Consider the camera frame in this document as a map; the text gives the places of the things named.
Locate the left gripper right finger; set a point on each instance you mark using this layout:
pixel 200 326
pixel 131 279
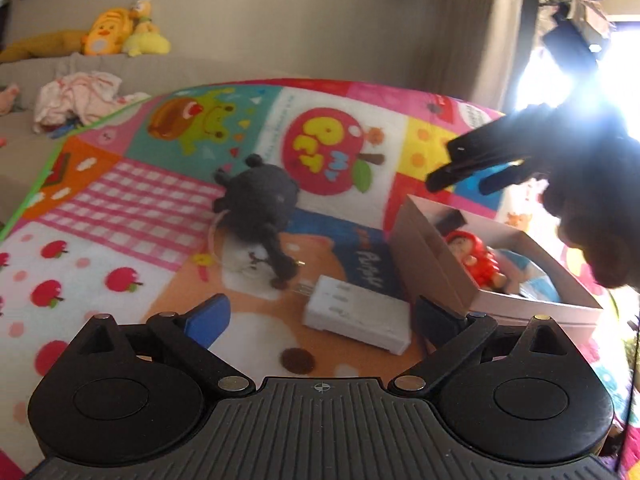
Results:
pixel 457 341

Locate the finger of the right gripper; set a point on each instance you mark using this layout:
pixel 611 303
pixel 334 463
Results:
pixel 508 138
pixel 493 174

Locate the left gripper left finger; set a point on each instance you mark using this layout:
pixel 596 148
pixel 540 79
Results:
pixel 185 339

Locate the red hooded doll figure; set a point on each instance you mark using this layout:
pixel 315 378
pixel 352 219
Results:
pixel 477 259

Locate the blue wet wipes pack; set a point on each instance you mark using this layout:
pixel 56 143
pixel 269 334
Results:
pixel 525 278

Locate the white power adapter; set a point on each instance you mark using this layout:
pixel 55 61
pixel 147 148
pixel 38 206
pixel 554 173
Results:
pixel 356 313

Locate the black plush toy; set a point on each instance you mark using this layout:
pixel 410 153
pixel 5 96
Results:
pixel 257 206

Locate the dark gloved right hand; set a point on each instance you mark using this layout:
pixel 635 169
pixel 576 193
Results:
pixel 598 209

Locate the pink cardboard box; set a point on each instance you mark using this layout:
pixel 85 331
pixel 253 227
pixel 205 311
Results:
pixel 428 269

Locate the hanging laundry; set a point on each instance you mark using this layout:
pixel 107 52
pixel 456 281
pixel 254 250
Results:
pixel 581 34

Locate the colourful play mat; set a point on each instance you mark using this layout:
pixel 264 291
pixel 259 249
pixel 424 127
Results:
pixel 120 227

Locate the pink white crumpled clothes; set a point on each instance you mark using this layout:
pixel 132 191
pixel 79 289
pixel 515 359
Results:
pixel 85 97

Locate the yellow plush toy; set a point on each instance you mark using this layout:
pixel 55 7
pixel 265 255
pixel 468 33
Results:
pixel 146 37

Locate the green pink clothes pile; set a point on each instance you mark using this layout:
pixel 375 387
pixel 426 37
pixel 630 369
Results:
pixel 8 98

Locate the orange duck plush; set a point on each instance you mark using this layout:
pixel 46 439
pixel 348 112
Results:
pixel 108 33

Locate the yellow long pillow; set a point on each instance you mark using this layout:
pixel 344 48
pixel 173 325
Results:
pixel 49 45

